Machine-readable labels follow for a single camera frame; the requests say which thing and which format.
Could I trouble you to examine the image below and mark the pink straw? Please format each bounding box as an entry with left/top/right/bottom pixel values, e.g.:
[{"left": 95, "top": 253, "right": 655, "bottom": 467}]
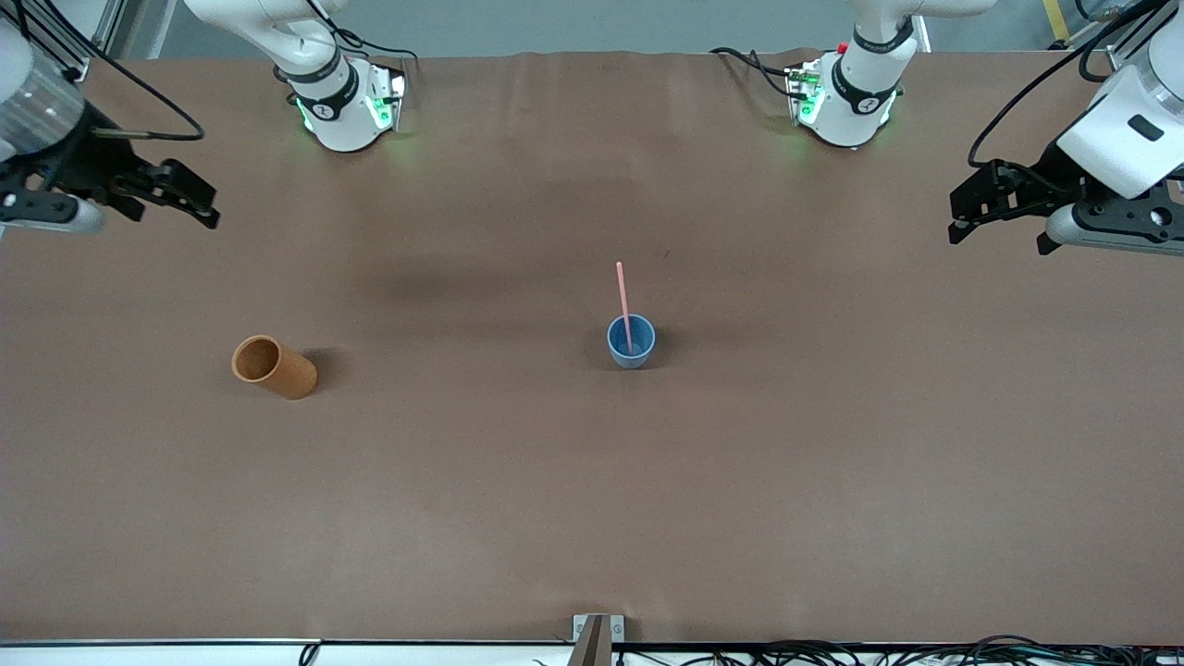
[{"left": 616, "top": 262, "right": 635, "bottom": 354}]

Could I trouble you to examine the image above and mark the blue cup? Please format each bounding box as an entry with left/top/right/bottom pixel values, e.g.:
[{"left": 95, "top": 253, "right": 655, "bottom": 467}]
[{"left": 607, "top": 314, "right": 657, "bottom": 370}]

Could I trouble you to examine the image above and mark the orange cylindrical cup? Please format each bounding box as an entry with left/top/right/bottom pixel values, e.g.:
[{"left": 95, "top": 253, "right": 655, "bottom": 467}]
[{"left": 231, "top": 335, "right": 319, "bottom": 401}]

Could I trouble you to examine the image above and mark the brown table mat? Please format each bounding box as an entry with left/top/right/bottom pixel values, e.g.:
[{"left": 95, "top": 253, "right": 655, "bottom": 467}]
[{"left": 0, "top": 51, "right": 1184, "bottom": 646}]

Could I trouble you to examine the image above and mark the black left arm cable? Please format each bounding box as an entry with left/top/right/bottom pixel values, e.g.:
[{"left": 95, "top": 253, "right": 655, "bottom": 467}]
[{"left": 967, "top": 0, "right": 1184, "bottom": 169}]

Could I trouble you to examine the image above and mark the aluminium frame profile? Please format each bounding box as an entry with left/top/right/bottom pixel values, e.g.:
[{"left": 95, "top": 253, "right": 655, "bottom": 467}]
[
  {"left": 37, "top": 0, "right": 130, "bottom": 82},
  {"left": 1105, "top": 0, "right": 1184, "bottom": 73}
]

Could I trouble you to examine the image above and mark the black right base cable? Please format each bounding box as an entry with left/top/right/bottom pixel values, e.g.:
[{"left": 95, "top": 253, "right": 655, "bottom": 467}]
[{"left": 296, "top": 0, "right": 419, "bottom": 68}]

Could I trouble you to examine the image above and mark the black base cable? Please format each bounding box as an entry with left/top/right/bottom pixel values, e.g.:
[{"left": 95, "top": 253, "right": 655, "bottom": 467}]
[
  {"left": 296, "top": 0, "right": 419, "bottom": 68},
  {"left": 710, "top": 46, "right": 798, "bottom": 101}
]

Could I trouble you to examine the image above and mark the black left base cable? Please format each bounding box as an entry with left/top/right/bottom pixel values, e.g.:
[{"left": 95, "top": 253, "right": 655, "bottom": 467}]
[{"left": 710, "top": 46, "right": 798, "bottom": 101}]

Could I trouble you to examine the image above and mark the metal table edge bracket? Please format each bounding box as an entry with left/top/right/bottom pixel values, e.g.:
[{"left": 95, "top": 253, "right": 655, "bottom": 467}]
[{"left": 572, "top": 613, "right": 626, "bottom": 666}]

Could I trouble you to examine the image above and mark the brown camera post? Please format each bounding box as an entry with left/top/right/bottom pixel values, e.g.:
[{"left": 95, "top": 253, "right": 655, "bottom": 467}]
[{"left": 566, "top": 618, "right": 611, "bottom": 666}]

